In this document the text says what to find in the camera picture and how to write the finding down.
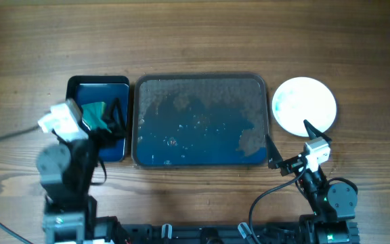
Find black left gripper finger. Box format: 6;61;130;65
113;98;127;136
102;102;116;131

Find white plate blue stains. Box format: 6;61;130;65
272;77;337;137

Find green yellow sponge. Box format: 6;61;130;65
81;102;110;131

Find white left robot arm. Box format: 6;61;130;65
36;99;131;243

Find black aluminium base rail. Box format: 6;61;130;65
94;222;360;244

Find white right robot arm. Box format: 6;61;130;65
131;95;360;243

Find dark blue water tray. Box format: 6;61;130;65
66;75;130;162

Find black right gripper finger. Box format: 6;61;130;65
265;134;283;169
303;119;332;142

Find dark grey work tray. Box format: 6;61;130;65
131;73;272;168

